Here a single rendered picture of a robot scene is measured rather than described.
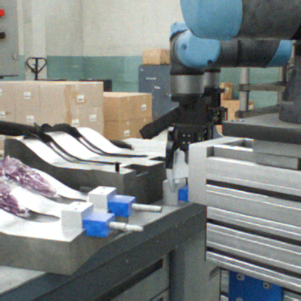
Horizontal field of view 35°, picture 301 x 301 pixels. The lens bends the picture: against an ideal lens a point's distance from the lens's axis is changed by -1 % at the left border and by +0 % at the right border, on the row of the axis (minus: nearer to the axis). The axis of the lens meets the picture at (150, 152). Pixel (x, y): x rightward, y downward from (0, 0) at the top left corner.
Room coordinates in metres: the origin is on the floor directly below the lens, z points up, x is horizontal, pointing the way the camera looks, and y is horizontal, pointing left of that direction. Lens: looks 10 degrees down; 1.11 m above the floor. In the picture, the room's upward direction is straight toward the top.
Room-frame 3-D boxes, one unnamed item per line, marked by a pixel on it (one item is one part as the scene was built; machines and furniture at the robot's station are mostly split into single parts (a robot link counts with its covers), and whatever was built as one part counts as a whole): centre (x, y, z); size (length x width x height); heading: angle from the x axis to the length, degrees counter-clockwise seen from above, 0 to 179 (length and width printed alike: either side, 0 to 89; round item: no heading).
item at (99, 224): (0.74, 0.08, 0.86); 0.13 x 0.05 x 0.05; 73
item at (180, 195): (1.03, -0.10, 0.83); 0.13 x 0.05 x 0.05; 64
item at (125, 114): (6.31, 0.69, 0.37); 1.20 x 0.82 x 0.74; 60
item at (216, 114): (1.47, -0.18, 0.99); 0.09 x 0.08 x 0.12; 42
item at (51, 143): (1.19, 0.18, 0.92); 0.35 x 0.16 x 0.09; 56
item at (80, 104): (5.42, 1.18, 0.47); 1.22 x 0.80 x 0.94; 56
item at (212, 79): (1.47, -0.18, 1.07); 0.08 x 0.08 x 0.05
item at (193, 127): (1.04, -0.08, 0.99); 0.09 x 0.08 x 0.12; 64
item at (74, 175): (1.21, 0.19, 0.87); 0.50 x 0.26 x 0.14; 56
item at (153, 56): (8.66, -0.09, 1.26); 0.42 x 0.33 x 0.29; 52
